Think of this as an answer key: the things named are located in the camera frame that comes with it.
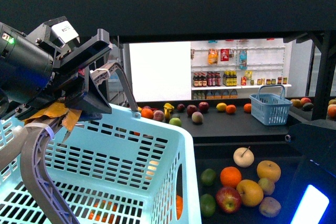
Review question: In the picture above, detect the dark green lime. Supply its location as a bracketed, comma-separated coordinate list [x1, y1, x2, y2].
[201, 168, 217, 186]

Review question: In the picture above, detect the small blue basket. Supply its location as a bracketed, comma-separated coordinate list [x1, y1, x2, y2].
[249, 84, 292, 126]

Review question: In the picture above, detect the yellow orange fruit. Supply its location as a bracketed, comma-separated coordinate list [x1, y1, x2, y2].
[236, 179, 264, 207]

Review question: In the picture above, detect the brown kiwi back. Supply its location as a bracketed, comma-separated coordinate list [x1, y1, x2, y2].
[258, 177, 275, 196]

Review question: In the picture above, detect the green lime near apple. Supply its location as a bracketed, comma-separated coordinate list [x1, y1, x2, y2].
[199, 194, 216, 218]

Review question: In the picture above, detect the light blue shopping basket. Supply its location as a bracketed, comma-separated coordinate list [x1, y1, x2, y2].
[0, 103, 202, 224]

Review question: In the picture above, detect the brown kiwi front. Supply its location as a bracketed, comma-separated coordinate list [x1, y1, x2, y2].
[259, 197, 281, 218]

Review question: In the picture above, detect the orange tangerine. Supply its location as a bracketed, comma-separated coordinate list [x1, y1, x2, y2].
[220, 166, 242, 188]

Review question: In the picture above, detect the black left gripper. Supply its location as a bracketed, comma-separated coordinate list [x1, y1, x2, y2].
[15, 17, 111, 119]

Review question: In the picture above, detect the white pear with stem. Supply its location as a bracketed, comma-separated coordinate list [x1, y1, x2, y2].
[233, 147, 255, 168]

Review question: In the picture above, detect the far black shelf tray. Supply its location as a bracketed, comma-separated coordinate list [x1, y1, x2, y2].
[136, 98, 336, 143]

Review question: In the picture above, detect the black shelf tray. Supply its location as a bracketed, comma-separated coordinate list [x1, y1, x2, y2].
[194, 142, 336, 224]
[136, 98, 336, 143]

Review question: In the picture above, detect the grey basket handle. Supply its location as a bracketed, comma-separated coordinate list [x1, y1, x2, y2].
[0, 61, 140, 224]

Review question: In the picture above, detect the black upper shelf beam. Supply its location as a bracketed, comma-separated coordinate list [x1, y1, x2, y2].
[1, 0, 335, 44]

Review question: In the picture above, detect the brown kiwi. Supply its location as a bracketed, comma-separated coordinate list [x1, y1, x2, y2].
[259, 197, 281, 218]
[258, 177, 275, 196]

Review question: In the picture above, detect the red yellow apple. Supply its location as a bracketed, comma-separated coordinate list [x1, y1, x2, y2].
[215, 186, 242, 214]

